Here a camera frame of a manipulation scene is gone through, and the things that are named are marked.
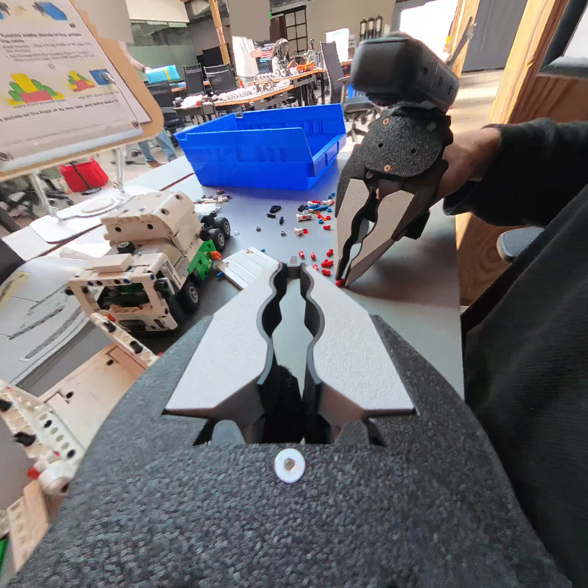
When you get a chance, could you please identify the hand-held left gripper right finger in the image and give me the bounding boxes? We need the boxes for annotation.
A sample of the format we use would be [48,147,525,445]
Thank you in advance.
[299,264,416,444]

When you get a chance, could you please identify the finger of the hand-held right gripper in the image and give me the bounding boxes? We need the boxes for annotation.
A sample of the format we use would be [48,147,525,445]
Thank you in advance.
[335,178,373,283]
[344,190,417,286]

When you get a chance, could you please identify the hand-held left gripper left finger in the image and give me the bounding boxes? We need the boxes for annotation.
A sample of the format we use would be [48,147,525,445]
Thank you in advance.
[164,263,286,444]

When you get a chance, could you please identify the pile of mixed lego pieces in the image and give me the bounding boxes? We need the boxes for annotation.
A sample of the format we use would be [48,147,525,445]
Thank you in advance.
[266,198,337,236]

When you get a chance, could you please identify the group of red lego pins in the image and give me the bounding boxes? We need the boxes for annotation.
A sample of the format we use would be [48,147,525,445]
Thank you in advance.
[296,248,335,277]

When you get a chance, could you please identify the person's right forearm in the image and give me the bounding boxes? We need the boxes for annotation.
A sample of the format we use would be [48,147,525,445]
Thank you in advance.
[443,119,588,228]

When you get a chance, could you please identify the white lego panel blue pins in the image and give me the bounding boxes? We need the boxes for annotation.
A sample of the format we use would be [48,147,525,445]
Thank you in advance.
[215,246,279,291]

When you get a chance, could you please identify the white lego garbage body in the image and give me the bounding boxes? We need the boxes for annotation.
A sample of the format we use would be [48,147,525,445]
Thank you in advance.
[0,312,160,572]

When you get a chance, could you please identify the white and green lego truck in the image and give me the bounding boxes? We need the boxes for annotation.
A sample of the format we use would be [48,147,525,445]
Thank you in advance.
[66,190,232,334]

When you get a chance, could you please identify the lego instruction booklet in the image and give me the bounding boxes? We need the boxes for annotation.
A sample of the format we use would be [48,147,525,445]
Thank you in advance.
[0,246,108,384]

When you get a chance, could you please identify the person's right hand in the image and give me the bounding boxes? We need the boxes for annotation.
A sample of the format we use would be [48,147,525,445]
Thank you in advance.
[436,126,503,199]

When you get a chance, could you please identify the black office chair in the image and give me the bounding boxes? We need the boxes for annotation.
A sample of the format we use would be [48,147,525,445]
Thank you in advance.
[183,64,207,96]
[320,41,382,144]
[204,64,238,95]

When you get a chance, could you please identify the blue plastic bin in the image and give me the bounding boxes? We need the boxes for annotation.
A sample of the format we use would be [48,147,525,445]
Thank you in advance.
[175,103,347,192]

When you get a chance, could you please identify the wooden pillar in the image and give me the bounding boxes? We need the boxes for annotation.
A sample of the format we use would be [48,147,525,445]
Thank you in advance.
[452,0,572,307]

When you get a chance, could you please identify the long wooden work table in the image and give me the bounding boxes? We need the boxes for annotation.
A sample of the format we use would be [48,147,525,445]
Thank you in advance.
[172,69,328,113]

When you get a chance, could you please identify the black framed window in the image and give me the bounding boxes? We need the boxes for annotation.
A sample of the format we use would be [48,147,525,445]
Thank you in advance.
[284,8,308,43]

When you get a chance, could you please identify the wooden clipboard stand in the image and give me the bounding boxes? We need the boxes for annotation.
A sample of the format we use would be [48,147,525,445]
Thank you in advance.
[0,0,165,244]

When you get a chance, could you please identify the cyan plastic wrap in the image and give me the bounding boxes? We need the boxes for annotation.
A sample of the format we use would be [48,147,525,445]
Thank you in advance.
[145,64,179,85]

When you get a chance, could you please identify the red bag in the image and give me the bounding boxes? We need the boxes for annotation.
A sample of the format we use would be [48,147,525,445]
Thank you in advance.
[59,157,110,194]

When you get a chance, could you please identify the printed instruction sheet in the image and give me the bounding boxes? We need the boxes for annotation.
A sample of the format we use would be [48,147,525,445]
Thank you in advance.
[0,0,152,159]

